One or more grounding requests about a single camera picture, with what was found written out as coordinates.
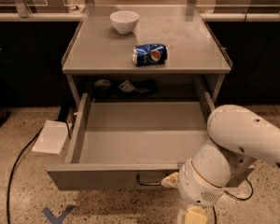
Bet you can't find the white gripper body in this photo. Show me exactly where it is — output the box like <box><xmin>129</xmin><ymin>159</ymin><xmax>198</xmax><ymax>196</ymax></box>
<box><xmin>176</xmin><ymin>159</ymin><xmax>226</xmax><ymax>209</ymax></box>

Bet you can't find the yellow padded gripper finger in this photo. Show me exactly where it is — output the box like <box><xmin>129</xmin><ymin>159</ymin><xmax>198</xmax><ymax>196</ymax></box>
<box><xmin>161</xmin><ymin>172</ymin><xmax>178</xmax><ymax>189</ymax></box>
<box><xmin>176</xmin><ymin>205</ymin><xmax>207</xmax><ymax>224</ymax></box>

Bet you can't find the grey top drawer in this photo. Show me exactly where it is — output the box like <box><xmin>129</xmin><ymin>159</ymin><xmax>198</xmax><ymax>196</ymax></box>
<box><xmin>48</xmin><ymin>94</ymin><xmax>208</xmax><ymax>190</ymax></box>

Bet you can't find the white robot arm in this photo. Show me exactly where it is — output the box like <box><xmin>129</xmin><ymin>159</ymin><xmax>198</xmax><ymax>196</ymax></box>
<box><xmin>161</xmin><ymin>105</ymin><xmax>280</xmax><ymax>224</ymax></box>

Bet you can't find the black pouch with tag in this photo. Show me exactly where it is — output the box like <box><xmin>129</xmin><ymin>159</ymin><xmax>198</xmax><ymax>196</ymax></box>
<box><xmin>116</xmin><ymin>79</ymin><xmax>158</xmax><ymax>97</ymax></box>

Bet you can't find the dark round object inside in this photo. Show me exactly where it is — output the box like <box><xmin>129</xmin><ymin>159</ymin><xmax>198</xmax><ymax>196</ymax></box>
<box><xmin>93</xmin><ymin>79</ymin><xmax>112</xmax><ymax>98</ymax></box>

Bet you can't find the blue tape mark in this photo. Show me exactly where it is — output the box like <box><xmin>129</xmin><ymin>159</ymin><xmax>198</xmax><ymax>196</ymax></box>
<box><xmin>41</xmin><ymin>203</ymin><xmax>77</xmax><ymax>224</ymax></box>

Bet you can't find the white paper sheet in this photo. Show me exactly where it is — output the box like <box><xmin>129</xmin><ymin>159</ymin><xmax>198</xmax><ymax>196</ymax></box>
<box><xmin>32</xmin><ymin>120</ymin><xmax>72</xmax><ymax>154</ymax></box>

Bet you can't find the blue pepsi can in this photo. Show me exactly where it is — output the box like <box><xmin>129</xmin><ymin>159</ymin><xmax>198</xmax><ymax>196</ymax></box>
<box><xmin>132</xmin><ymin>44</ymin><xmax>168</xmax><ymax>67</ymax></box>

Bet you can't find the grey metal cabinet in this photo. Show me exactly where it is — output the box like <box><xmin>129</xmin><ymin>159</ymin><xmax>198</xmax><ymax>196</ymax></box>
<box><xmin>61</xmin><ymin>4</ymin><xmax>233</xmax><ymax>109</ymax></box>

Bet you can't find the white ceramic bowl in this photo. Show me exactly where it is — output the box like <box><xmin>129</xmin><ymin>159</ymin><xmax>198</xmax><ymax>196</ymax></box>
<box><xmin>109</xmin><ymin>10</ymin><xmax>139</xmax><ymax>35</ymax></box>

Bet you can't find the black cable right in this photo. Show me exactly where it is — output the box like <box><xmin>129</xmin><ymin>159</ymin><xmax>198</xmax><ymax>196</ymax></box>
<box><xmin>210</xmin><ymin>177</ymin><xmax>255</xmax><ymax>224</ymax></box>

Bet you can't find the black cable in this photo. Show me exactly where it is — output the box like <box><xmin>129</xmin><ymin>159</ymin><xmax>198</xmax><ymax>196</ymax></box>
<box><xmin>6</xmin><ymin>103</ymin><xmax>73</xmax><ymax>224</ymax></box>
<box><xmin>210</xmin><ymin>177</ymin><xmax>255</xmax><ymax>224</ymax></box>

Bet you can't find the black cable left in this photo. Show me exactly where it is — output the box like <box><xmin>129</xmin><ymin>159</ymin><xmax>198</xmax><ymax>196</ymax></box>
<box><xmin>6</xmin><ymin>103</ymin><xmax>73</xmax><ymax>224</ymax></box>

